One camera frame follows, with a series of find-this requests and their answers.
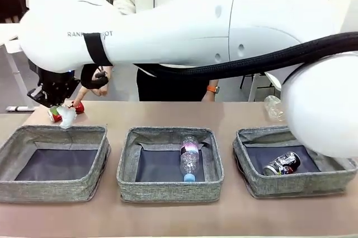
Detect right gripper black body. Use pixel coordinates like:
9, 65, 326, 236
27, 66, 82, 108

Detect white tissue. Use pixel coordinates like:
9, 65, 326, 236
58, 105, 78, 130

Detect crushed red soda can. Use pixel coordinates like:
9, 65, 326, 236
47, 100, 86, 123

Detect clear plastic bottle blue cap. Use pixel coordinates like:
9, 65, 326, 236
180, 135, 204, 183

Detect crushed black soda can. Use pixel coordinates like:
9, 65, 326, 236
262, 151, 302, 176

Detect person's right hand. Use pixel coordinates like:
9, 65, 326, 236
73, 82, 109, 108

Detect small white background table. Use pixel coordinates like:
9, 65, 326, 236
0, 24, 39, 113

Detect grey fabric basket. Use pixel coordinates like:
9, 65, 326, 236
0, 125, 111, 204
116, 127, 225, 203
232, 128, 358, 200

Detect person's black trousers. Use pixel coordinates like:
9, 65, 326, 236
136, 66, 213, 102

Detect black strap on right arm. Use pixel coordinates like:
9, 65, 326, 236
81, 32, 110, 91

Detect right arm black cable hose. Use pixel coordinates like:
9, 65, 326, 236
133, 32, 358, 76

